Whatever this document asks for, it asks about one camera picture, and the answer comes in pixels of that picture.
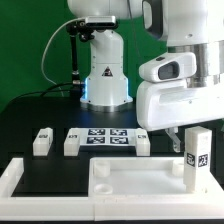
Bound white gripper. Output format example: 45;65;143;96
136;80;224;153

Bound white desk top panel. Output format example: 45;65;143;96
87;156;224;198

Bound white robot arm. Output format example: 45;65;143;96
67;0;224;151

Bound marker tag base plate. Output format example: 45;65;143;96
80;128;135;147

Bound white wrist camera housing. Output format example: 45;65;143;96
139;52;197;83

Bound white U-shaped fence frame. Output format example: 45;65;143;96
0;158;224;221

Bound black cables on table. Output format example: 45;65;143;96
6;81;83;104

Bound grey camera on stand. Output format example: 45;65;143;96
85;16;117;30

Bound grey camera cable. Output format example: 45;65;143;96
40;17;87;98

